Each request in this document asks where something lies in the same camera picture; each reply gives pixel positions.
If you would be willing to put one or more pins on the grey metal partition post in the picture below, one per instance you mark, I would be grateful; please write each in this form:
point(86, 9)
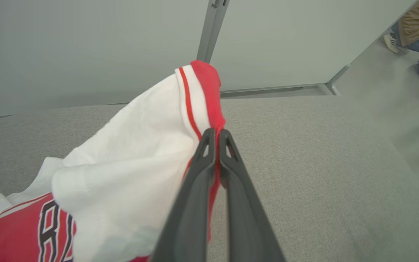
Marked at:
point(211, 29)

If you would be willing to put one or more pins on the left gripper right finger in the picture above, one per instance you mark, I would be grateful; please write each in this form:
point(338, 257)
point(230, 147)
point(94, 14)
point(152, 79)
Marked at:
point(246, 218)

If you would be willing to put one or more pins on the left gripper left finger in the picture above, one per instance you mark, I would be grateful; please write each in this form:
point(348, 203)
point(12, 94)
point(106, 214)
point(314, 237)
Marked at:
point(191, 203)

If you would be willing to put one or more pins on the red white Bulls jersey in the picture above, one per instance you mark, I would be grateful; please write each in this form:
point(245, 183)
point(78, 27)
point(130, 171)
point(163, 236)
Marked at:
point(129, 153)

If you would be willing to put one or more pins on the grey metal partition base rail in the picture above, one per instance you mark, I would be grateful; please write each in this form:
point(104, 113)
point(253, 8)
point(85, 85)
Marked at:
point(275, 89)

